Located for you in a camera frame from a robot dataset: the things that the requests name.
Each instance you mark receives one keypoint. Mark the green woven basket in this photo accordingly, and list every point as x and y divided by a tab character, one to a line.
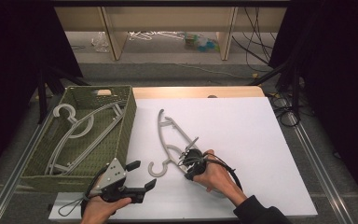
130	124

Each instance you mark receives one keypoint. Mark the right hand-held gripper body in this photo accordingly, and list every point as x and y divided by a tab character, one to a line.
196	161

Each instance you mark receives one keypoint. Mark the white table mat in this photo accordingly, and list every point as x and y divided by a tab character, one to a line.
245	140

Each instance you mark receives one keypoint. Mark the person's right hand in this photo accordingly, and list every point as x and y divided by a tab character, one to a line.
216	175

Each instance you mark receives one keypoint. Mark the black curtain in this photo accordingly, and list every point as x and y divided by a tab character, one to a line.
338	62
12	62

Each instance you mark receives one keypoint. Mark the light wooden shelf unit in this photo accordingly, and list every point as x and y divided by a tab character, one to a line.
167	18

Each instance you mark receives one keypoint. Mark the colourful plastic packets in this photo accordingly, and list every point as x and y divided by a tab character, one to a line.
202	43

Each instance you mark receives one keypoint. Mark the aluminium rail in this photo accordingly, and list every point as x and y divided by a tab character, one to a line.
11	183
315	161

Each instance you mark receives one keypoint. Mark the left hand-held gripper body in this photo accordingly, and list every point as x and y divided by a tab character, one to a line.
115	177

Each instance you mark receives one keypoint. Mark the person's left hand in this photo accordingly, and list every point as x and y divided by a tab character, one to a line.
98	211

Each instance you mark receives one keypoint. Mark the clear plastic bag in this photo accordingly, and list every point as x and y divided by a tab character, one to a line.
100	42

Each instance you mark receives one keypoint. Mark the grey plastic hanger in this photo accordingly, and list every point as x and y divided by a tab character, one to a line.
72	119
159	130
90	126

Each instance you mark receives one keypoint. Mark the pile of white hangers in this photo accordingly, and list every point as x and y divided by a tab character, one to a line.
141	35

